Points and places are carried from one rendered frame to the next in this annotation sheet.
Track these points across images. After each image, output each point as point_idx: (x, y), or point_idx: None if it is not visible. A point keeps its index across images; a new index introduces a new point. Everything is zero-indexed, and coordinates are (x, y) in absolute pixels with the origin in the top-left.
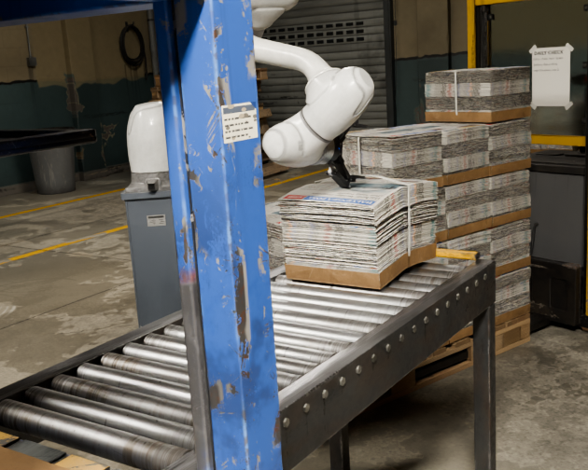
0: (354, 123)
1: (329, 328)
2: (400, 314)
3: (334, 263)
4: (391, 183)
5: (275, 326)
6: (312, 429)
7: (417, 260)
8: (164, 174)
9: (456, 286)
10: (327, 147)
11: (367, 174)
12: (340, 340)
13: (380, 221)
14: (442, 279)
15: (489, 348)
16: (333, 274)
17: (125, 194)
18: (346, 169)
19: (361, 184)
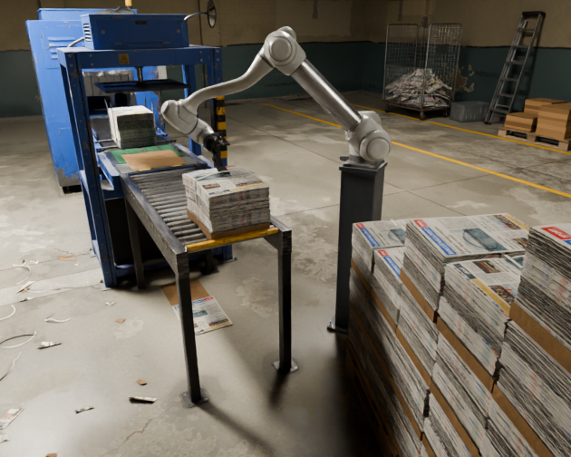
0: (218, 139)
1: (167, 200)
2: (154, 212)
3: None
4: (208, 179)
5: None
6: (131, 201)
7: (201, 228)
8: (349, 155)
9: (159, 230)
10: (198, 140)
11: (219, 171)
12: (153, 199)
13: (184, 183)
14: (176, 232)
15: (178, 298)
16: None
17: None
18: (217, 161)
19: (222, 176)
